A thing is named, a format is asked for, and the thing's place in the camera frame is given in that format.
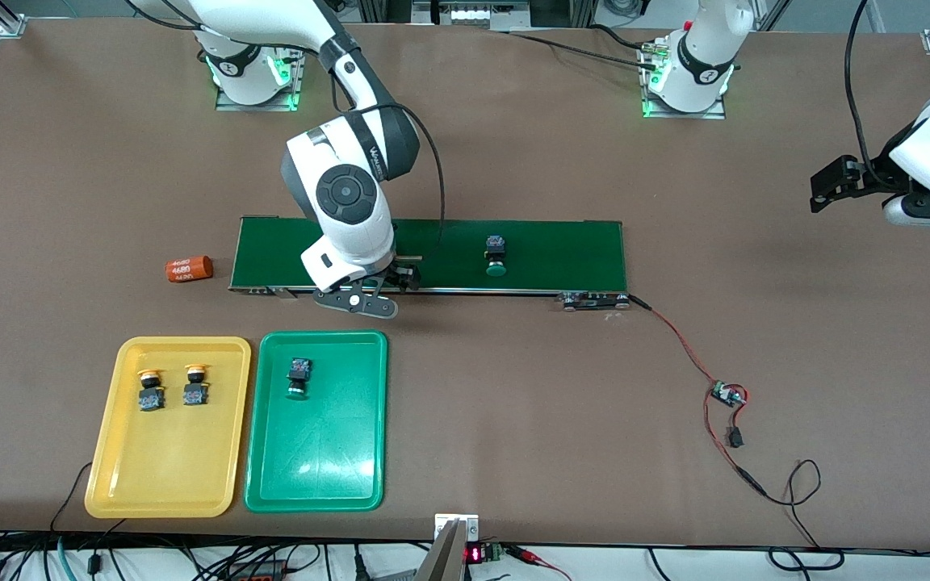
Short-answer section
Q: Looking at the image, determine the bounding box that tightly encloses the orange cylinder printed 4680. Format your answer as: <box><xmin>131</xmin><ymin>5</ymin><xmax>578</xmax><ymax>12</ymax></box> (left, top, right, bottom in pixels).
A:
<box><xmin>165</xmin><ymin>255</ymin><xmax>215</xmax><ymax>284</ymax></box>

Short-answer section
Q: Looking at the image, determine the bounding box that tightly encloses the yellow push button switch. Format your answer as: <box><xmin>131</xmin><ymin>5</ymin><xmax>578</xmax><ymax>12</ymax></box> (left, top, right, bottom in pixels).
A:
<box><xmin>182</xmin><ymin>364</ymin><xmax>209</xmax><ymax>407</ymax></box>
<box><xmin>136</xmin><ymin>369</ymin><xmax>166</xmax><ymax>412</ymax></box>

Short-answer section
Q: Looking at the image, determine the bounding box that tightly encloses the green conveyor belt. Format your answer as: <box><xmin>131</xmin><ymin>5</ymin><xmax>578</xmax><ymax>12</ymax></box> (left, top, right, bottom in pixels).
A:
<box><xmin>228</xmin><ymin>215</ymin><xmax>631</xmax><ymax>312</ymax></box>

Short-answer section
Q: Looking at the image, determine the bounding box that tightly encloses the green plastic tray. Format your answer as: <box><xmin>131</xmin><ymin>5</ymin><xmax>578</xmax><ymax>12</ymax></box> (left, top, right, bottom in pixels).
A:
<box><xmin>244</xmin><ymin>330</ymin><xmax>389</xmax><ymax>514</ymax></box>

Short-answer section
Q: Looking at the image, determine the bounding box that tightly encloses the white device with ports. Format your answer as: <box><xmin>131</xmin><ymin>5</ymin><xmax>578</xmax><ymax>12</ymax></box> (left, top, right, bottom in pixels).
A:
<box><xmin>413</xmin><ymin>0</ymin><xmax>532</xmax><ymax>31</ymax></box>

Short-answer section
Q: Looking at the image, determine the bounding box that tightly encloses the yellow plastic tray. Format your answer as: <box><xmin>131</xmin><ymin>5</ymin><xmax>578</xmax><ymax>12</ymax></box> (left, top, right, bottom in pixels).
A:
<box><xmin>84</xmin><ymin>336</ymin><xmax>252</xmax><ymax>519</ymax></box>

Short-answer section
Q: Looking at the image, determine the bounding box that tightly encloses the grey metal bar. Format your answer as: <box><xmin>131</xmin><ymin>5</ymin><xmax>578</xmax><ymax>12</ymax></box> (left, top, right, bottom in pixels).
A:
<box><xmin>413</xmin><ymin>519</ymin><xmax>466</xmax><ymax>581</ymax></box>

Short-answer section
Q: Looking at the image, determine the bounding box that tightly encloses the red clip lead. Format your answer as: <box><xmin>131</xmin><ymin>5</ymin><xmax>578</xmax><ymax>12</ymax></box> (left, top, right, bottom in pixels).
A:
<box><xmin>504</xmin><ymin>545</ymin><xmax>572</xmax><ymax>581</ymax></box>

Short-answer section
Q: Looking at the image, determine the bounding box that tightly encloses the black red power strip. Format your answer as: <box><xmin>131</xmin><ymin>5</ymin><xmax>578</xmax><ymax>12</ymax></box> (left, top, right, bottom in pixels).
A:
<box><xmin>227</xmin><ymin>558</ymin><xmax>288</xmax><ymax>581</ymax></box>

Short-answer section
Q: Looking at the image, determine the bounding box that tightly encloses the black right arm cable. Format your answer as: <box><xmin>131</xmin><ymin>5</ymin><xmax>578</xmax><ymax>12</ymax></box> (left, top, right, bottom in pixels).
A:
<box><xmin>328</xmin><ymin>48</ymin><xmax>446</xmax><ymax>247</ymax></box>

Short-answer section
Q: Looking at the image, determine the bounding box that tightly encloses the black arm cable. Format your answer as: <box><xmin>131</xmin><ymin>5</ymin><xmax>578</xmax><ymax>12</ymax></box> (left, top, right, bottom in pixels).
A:
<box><xmin>328</xmin><ymin>48</ymin><xmax>446</xmax><ymax>247</ymax></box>
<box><xmin>843</xmin><ymin>0</ymin><xmax>894</xmax><ymax>186</ymax></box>

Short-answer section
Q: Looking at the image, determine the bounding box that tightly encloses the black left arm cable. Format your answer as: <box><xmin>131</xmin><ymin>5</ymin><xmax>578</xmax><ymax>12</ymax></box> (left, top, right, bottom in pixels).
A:
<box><xmin>843</xmin><ymin>0</ymin><xmax>894</xmax><ymax>186</ymax></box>

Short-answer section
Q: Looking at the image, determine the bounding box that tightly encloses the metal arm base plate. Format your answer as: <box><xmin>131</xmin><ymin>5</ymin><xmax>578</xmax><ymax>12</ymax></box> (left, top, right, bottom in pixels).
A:
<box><xmin>215</xmin><ymin>23</ymin><xmax>304</xmax><ymax>112</ymax></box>
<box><xmin>641</xmin><ymin>40</ymin><xmax>727</xmax><ymax>120</ymax></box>

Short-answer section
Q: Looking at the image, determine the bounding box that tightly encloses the small metal bracket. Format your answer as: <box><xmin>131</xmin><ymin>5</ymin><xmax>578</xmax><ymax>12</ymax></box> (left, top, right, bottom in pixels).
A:
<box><xmin>434</xmin><ymin>513</ymin><xmax>480</xmax><ymax>543</ymax></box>

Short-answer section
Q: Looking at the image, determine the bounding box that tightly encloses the black cable on table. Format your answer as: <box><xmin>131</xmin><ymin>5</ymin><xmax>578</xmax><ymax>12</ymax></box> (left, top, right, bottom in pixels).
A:
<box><xmin>504</xmin><ymin>24</ymin><xmax>664</xmax><ymax>72</ymax></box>

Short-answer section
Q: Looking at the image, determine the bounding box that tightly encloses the red black power wire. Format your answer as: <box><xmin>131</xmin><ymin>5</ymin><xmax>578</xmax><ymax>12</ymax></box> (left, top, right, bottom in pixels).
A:
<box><xmin>626</xmin><ymin>294</ymin><xmax>845</xmax><ymax>572</ymax></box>

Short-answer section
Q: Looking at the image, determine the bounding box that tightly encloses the thin black cable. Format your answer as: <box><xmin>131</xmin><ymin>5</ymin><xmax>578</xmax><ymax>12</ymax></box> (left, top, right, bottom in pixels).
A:
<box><xmin>49</xmin><ymin>462</ymin><xmax>94</xmax><ymax>533</ymax></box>

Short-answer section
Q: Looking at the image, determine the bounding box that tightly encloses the teal cable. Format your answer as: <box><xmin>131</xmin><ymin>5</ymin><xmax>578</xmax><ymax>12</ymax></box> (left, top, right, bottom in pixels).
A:
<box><xmin>53</xmin><ymin>537</ymin><xmax>78</xmax><ymax>581</ymax></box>

